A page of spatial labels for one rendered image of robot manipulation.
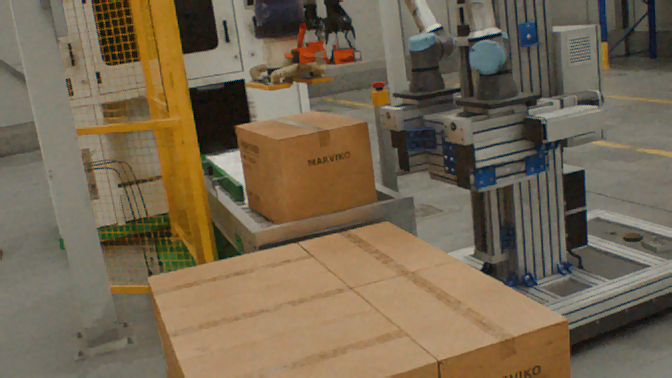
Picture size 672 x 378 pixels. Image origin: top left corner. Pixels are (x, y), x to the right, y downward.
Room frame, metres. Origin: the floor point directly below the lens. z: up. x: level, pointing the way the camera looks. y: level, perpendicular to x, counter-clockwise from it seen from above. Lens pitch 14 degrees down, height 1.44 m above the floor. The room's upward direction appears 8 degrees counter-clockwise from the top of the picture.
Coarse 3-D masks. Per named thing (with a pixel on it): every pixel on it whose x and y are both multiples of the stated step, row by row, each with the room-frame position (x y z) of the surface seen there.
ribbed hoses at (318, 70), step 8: (264, 64) 3.41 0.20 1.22; (296, 64) 3.10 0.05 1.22; (304, 64) 3.11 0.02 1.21; (312, 64) 3.11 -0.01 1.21; (256, 72) 3.34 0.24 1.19; (280, 72) 3.05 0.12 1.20; (288, 72) 3.06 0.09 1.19; (296, 72) 3.08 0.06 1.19; (304, 72) 3.11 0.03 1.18; (320, 72) 3.13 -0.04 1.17; (256, 80) 3.34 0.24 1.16; (272, 80) 3.10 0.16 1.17
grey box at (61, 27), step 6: (54, 0) 3.28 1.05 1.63; (60, 0) 3.29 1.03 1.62; (54, 6) 3.28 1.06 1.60; (60, 6) 3.28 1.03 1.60; (54, 12) 3.27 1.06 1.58; (60, 12) 3.28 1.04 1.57; (54, 18) 3.27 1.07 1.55; (60, 18) 3.28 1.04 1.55; (60, 24) 3.28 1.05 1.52; (66, 24) 3.30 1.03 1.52; (60, 30) 3.28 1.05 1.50; (66, 30) 3.29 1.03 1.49; (60, 36) 3.28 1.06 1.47; (66, 36) 3.38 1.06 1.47
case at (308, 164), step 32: (256, 128) 3.29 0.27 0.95; (288, 128) 3.16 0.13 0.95; (320, 128) 3.04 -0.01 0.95; (352, 128) 3.04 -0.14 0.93; (256, 160) 3.24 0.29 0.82; (288, 160) 2.93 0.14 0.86; (320, 160) 2.98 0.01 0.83; (352, 160) 3.03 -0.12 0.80; (256, 192) 3.31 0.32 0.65; (288, 192) 2.92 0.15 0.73; (320, 192) 2.97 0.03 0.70; (352, 192) 3.02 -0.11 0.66
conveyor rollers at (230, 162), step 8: (232, 152) 5.05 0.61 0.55; (216, 160) 4.83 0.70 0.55; (224, 160) 4.78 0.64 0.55; (232, 160) 4.77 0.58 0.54; (240, 160) 4.72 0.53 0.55; (224, 168) 4.55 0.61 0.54; (232, 168) 4.49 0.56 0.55; (240, 168) 4.49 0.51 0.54; (208, 176) 4.35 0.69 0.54; (240, 176) 4.23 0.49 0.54; (216, 184) 4.10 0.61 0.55; (224, 192) 3.88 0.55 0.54; (232, 200) 3.67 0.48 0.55; (240, 208) 3.49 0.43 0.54; (248, 208) 3.47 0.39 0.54; (256, 216) 3.33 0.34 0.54; (264, 216) 3.26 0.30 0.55; (264, 224) 3.15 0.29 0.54; (272, 224) 3.16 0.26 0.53
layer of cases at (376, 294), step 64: (256, 256) 2.72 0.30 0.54; (320, 256) 2.61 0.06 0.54; (384, 256) 2.52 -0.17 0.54; (448, 256) 2.42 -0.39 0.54; (192, 320) 2.16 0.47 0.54; (256, 320) 2.10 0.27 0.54; (320, 320) 2.03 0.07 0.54; (384, 320) 1.97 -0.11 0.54; (448, 320) 1.91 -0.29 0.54; (512, 320) 1.85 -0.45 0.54
